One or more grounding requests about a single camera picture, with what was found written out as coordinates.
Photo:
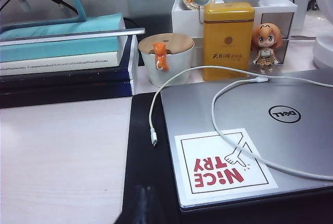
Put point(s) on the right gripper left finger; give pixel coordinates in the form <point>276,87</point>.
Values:
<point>139,208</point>

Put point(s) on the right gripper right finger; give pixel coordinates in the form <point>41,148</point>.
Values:
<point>153,208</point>

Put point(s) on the black desk mat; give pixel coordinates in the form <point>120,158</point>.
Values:
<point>145,161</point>

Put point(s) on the white red-lettered sticker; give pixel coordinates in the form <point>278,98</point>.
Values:
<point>208,156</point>

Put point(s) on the white cup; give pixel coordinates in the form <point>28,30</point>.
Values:
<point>171,68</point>

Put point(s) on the silver Dell laptop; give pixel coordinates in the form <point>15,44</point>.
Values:
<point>247,99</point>

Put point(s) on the orange cat figurine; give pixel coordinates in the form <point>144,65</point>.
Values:
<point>160,57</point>

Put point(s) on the white book with text spine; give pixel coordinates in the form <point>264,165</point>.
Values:
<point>52,66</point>

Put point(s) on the wooden cup lid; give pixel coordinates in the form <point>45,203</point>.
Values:
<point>171,42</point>

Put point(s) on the teal book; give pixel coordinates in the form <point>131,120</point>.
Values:
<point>52,50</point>

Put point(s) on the yellow tea tin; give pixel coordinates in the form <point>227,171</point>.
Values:
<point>227,39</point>

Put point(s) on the orange-haired anime figurine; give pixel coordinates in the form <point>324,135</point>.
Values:
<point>265,42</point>

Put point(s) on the teal and silver monitor stand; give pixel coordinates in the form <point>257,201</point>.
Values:
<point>76,5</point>

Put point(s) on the white desk organizer box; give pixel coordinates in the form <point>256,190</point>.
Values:
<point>275,7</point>

